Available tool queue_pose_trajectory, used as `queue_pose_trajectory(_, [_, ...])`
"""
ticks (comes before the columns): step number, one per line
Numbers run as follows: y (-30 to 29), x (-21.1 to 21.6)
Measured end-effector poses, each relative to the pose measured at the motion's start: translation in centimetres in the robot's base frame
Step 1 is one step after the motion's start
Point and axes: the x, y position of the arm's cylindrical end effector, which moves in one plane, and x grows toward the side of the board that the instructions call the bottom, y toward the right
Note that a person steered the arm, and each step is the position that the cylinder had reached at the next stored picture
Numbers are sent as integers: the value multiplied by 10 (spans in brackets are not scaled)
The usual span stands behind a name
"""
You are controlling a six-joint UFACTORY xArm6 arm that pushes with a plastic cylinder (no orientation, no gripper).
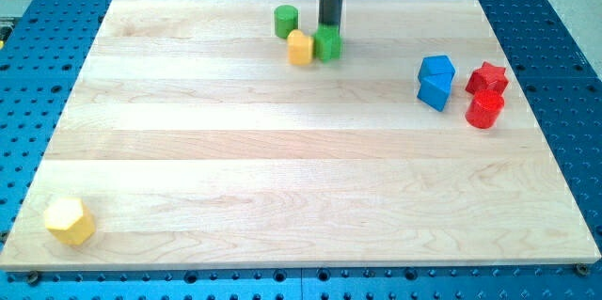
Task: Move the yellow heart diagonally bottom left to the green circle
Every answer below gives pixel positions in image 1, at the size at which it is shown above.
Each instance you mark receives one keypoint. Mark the yellow heart block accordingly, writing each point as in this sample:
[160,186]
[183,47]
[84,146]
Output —
[300,48]

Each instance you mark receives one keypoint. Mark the light wooden board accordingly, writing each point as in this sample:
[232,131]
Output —
[195,144]

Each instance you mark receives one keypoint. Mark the green cylinder block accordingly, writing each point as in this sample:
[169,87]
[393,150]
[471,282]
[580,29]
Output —
[285,20]

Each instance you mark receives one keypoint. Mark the blue cube block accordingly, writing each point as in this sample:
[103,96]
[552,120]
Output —
[435,90]

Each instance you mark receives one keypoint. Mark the blue pentagon block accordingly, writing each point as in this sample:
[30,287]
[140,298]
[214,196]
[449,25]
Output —
[435,65]

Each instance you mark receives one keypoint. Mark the red cylinder block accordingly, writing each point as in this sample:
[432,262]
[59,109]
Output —
[484,108]

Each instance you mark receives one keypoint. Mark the red star block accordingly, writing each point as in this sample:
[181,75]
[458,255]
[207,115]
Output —
[488,76]

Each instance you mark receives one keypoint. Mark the yellow hexagon block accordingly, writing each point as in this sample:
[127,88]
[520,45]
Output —
[69,220]

